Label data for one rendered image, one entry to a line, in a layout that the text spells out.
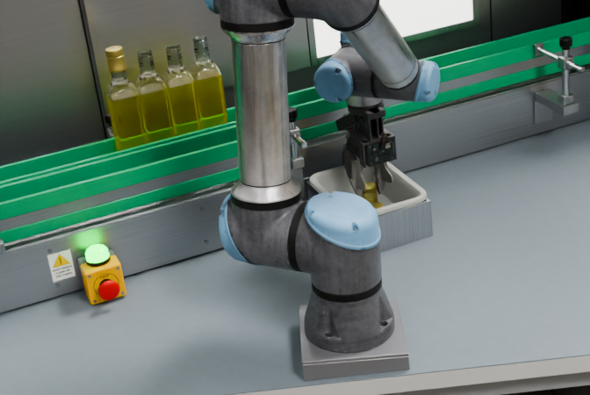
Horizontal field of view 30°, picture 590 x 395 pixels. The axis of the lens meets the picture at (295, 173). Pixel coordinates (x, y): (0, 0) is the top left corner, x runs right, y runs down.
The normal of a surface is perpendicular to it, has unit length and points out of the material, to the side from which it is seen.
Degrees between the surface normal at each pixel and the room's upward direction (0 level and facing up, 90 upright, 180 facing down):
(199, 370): 0
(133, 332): 0
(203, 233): 90
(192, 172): 90
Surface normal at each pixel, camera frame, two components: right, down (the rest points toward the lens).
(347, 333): -0.12, 0.14
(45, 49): 0.38, 0.36
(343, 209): 0.04, -0.88
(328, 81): -0.42, 0.44
